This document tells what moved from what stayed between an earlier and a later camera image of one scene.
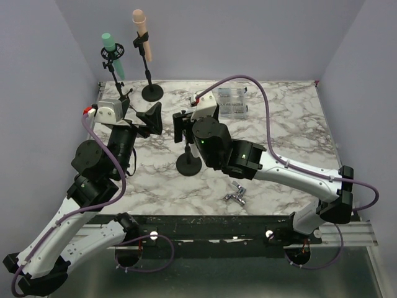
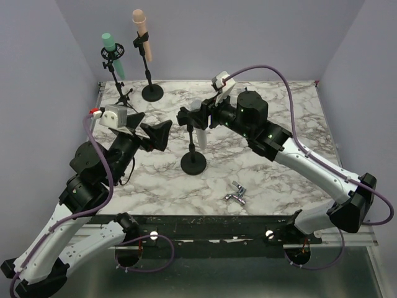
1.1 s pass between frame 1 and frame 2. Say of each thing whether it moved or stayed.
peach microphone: stayed
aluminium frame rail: stayed
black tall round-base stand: stayed
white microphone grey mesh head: moved
